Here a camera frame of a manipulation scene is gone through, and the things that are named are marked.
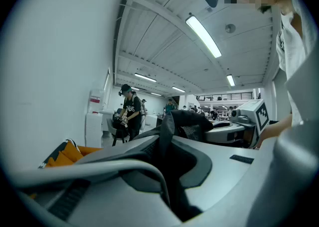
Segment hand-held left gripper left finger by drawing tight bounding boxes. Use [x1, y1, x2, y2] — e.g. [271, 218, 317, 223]
[9, 158, 183, 227]

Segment clear water bottle red label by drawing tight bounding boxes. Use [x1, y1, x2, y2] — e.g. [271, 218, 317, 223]
[88, 89, 106, 114]

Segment orange sofa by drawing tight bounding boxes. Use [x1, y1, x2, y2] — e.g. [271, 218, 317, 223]
[38, 138, 103, 170]

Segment person's right forearm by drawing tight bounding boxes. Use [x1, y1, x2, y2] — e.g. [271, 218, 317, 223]
[255, 115, 294, 149]

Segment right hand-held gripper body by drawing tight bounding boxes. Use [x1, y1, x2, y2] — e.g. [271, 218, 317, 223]
[228, 98, 271, 148]

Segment white water dispenser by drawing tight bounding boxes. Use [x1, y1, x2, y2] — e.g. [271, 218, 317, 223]
[85, 112, 104, 148]

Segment person's white shirt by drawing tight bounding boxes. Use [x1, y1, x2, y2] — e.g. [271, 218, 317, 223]
[275, 9, 319, 127]

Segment white desk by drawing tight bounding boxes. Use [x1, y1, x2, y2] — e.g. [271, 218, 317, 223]
[99, 110, 116, 137]

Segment black mezzanine railing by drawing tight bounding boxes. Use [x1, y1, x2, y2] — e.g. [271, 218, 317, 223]
[196, 92, 254, 102]

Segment grey chair black legs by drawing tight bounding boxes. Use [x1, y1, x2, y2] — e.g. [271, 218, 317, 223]
[106, 117, 131, 147]

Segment black white patterned throw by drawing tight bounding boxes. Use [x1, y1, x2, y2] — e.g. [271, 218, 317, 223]
[38, 138, 81, 169]

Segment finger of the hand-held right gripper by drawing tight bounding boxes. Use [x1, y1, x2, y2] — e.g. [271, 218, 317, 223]
[204, 120, 247, 144]

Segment orange cushion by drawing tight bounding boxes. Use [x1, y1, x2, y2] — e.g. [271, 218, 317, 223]
[46, 141, 84, 168]

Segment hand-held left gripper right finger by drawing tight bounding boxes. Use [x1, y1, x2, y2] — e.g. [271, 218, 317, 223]
[79, 123, 319, 227]

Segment black bag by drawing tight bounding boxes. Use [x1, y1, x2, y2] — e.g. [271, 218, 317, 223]
[112, 112, 129, 130]

